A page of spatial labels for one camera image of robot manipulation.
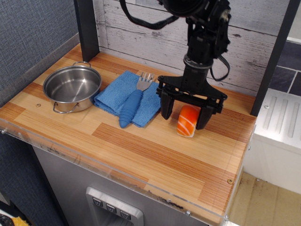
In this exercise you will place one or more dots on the black right frame post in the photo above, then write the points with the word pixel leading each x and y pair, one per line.
pixel 275 55

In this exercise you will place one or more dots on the black left frame post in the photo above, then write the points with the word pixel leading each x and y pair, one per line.
pixel 88 37

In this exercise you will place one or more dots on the orange salmon sushi toy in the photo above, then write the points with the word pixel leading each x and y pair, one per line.
pixel 187 120

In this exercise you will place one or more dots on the blue folded cloth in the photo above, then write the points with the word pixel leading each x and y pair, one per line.
pixel 112 98

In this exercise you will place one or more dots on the black frame post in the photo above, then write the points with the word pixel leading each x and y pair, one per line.
pixel 88 37
pixel 275 55

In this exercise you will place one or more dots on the silver dispenser button panel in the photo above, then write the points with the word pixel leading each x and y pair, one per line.
pixel 109 211

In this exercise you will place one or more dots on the blue handled fork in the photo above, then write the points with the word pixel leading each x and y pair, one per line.
pixel 131 105

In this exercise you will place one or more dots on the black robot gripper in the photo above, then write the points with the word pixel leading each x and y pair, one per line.
pixel 191 88

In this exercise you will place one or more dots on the grey toy fridge cabinet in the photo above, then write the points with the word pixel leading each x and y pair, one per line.
pixel 69 182

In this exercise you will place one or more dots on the clear acrylic table edge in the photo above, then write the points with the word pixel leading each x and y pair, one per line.
pixel 136 162

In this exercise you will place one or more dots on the yellow object bottom left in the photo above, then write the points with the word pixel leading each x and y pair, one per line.
pixel 19 222

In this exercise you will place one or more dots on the stainless steel pot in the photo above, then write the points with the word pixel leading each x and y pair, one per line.
pixel 73 88

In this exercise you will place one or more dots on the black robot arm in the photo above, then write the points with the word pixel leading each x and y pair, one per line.
pixel 208 22

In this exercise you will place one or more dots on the white toy sink unit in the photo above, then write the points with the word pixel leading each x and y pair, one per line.
pixel 274 152

